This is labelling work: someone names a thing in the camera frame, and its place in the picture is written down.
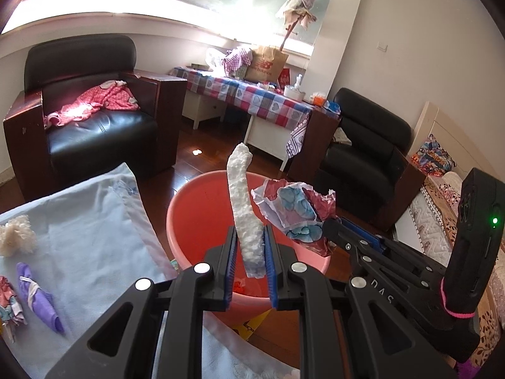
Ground white cloth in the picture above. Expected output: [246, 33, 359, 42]
[331, 128, 353, 147]

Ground brown paper bag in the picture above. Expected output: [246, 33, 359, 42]
[245, 45, 290, 83]

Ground white plastic bag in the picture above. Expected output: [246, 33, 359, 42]
[205, 47, 230, 72]

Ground yellow printed bag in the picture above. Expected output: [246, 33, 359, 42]
[229, 309, 274, 342]

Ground bed with floral quilt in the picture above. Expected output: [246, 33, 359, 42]
[395, 102, 505, 379]

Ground clear printed snack wrapper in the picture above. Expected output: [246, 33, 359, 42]
[0, 275, 29, 344]

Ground purple checked cloth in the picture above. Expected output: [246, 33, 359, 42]
[224, 46, 255, 76]

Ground colourful printed cushion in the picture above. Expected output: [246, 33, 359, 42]
[410, 134, 457, 177]

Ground white foam strip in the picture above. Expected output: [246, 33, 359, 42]
[226, 141, 267, 280]

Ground light blue cloth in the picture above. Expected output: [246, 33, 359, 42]
[0, 161, 301, 379]

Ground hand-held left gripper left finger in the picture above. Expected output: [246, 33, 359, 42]
[44, 225, 239, 379]

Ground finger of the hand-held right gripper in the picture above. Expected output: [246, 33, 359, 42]
[340, 216, 435, 271]
[321, 217, 419, 282]

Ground checked tablecloth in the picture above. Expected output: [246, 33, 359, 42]
[169, 67, 313, 159]

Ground pink plastic bucket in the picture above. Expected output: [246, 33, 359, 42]
[166, 170, 333, 327]

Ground pink patterned garment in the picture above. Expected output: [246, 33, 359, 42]
[43, 80, 141, 129]

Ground black leather armchair wooden arms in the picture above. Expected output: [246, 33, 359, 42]
[288, 87, 427, 232]
[3, 35, 188, 203]

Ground white foam fruit net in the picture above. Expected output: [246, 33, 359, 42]
[0, 214, 39, 257]

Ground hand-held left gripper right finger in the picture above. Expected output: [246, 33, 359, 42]
[263, 224, 460, 379]

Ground purple wrapper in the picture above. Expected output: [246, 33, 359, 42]
[16, 262, 66, 334]

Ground white desk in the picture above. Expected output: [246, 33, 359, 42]
[182, 90, 293, 171]

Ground red white wrapper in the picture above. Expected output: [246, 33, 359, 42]
[251, 177, 340, 258]

